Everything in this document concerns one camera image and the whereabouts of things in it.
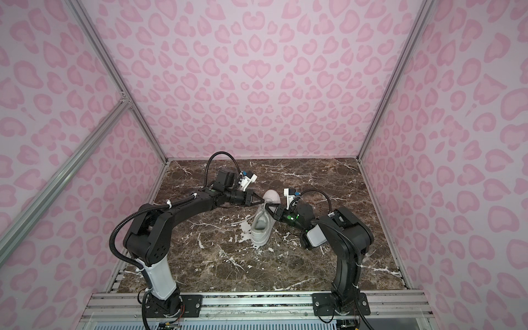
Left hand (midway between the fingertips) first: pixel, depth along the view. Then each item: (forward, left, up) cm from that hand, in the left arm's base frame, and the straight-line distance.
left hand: (265, 198), depth 85 cm
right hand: (-3, 0, -2) cm, 3 cm away
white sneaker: (-7, +1, -7) cm, 10 cm away
